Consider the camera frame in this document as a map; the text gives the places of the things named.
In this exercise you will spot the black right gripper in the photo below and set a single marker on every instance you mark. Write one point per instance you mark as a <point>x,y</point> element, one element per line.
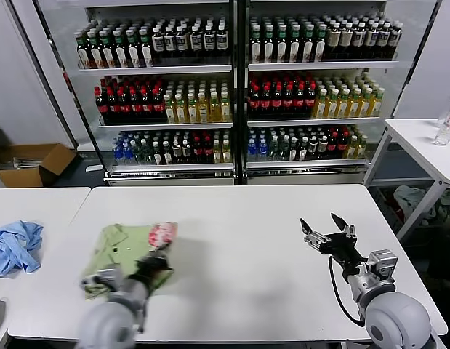
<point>344,252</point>

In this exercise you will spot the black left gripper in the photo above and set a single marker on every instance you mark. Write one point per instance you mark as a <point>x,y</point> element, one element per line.
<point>150,270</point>

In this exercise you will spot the green t-shirt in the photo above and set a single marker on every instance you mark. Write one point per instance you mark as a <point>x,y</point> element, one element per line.
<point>126,247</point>

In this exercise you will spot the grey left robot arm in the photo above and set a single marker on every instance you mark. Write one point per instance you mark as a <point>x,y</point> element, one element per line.
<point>108,323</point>

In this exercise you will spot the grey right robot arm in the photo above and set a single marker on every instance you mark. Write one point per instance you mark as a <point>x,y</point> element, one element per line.
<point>395,320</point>

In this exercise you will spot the pile of clothes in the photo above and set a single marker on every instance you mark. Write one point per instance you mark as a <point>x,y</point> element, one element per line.
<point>410,198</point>

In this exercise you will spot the small dark tea bottle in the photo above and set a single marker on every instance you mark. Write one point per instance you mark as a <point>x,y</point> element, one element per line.
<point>177,153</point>
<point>313,149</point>
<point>187,153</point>
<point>323,149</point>

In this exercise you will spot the small red cap cola bottle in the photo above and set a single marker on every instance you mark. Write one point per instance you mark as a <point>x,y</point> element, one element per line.
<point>333,148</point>
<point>343,148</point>
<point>198,152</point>
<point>208,152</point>

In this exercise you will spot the small yellow juice bottle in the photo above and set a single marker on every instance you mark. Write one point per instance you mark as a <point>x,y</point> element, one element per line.
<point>352,149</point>
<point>227,153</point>
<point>362,148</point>
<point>218,153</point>

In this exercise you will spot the small white label dark bottle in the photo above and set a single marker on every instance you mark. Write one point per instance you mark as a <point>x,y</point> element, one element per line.
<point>294,151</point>
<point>158,154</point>
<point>168,154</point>
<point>304,151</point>

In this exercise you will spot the small clear green bottle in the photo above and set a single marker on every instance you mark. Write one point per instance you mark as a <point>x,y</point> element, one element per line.
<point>138,155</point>
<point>148,155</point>
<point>275,151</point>
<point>285,151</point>

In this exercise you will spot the small blue water bottle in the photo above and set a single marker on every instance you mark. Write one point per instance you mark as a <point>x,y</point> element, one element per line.
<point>262,152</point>
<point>118,155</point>
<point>128,155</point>
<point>252,152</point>

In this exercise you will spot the small white floor object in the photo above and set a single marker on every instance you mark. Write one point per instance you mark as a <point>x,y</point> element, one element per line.
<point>93,168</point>

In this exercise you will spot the white side table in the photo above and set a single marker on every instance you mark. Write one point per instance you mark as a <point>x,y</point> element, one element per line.
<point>413,134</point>

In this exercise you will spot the crumpled light blue shirt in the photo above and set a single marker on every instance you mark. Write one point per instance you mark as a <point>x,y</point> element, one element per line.
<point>14,247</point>

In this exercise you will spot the open cardboard box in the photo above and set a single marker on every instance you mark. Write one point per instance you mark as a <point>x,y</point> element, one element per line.
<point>54,160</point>

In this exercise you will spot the clear plastic bottle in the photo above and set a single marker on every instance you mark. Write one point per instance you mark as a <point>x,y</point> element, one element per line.
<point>443,137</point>

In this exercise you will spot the glass door beverage cooler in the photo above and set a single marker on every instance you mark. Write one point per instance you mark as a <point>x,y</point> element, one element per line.
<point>156,70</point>
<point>320,66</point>

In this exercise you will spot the green cap dark tea bottle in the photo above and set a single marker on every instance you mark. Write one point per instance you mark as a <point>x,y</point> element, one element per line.
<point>296,45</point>
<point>84,52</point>
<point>257,45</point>
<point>146,49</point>
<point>269,45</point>
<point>96,52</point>
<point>283,45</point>
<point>108,51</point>
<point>321,45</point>
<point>309,45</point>
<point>121,51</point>
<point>134,50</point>

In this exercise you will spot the white cap tan label bottle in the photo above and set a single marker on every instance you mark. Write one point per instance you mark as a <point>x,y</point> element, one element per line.
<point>346,41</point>
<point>334,41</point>

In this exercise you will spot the white cap dark label bottle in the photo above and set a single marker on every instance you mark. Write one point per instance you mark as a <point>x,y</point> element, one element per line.
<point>359,41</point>
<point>183,43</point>
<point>371,41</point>
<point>159,43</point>
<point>196,42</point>
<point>209,41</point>
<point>395,41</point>
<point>171,43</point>
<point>384,41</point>
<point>222,41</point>

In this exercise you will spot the open glass cooler door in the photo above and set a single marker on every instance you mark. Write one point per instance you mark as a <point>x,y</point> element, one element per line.
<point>64,54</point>
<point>410,54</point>

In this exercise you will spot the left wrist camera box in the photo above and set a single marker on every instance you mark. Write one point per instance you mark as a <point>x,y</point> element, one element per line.
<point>104,276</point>

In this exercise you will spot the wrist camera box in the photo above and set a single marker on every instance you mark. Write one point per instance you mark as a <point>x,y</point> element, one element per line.
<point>104,276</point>
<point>382,265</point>

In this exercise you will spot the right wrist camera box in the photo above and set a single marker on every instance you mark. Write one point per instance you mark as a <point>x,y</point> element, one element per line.
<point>382,265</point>

